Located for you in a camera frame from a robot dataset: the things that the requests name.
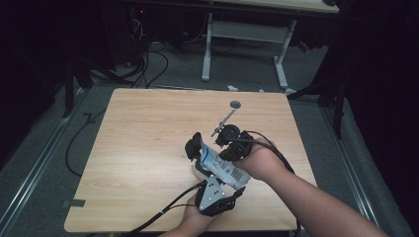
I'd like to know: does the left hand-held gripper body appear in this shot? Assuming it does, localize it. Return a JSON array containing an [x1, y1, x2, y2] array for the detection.
[[194, 175, 238, 217]]

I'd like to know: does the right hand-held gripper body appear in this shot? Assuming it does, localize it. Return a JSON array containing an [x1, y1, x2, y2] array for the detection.
[[209, 109, 255, 162]]

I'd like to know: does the glass jar with black lid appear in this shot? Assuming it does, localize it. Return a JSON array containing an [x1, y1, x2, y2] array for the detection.
[[184, 131, 215, 183]]

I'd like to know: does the person's left hand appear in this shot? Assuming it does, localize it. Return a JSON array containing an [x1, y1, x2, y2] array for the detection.
[[182, 195, 220, 228]]

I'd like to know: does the person's right hand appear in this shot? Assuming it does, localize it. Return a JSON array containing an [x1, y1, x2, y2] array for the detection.
[[233, 139, 288, 183]]

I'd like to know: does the black metal stand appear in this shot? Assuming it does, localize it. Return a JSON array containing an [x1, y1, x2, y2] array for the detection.
[[286, 73, 349, 140], [61, 53, 95, 119]]

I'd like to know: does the desk with white metal legs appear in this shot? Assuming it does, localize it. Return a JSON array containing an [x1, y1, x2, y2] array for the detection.
[[201, 0, 341, 97]]

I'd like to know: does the grey tape strip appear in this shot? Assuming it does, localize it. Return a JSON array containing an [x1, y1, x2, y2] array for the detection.
[[61, 198, 87, 209]]

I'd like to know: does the dark computer tower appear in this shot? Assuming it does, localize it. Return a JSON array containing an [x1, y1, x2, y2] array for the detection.
[[107, 4, 150, 68]]

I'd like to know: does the right hand-held gripper black cable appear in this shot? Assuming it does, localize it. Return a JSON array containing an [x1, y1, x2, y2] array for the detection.
[[229, 130, 303, 237]]

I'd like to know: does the hand-held gripper black cable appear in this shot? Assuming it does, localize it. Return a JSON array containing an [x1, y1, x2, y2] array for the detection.
[[126, 182, 208, 237], [229, 130, 303, 237]]

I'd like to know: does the left hand-held gripper black cable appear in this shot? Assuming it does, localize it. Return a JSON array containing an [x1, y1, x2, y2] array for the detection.
[[126, 182, 208, 237]]

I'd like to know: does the metal floor rail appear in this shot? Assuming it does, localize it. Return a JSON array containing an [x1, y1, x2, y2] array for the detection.
[[0, 88, 89, 233], [320, 104, 387, 237]]

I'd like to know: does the black floor cable bundle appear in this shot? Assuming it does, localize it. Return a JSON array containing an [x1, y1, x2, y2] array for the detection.
[[129, 40, 170, 90]]

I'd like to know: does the long black floor cable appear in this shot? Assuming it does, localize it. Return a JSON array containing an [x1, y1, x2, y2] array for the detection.
[[64, 110, 107, 178]]

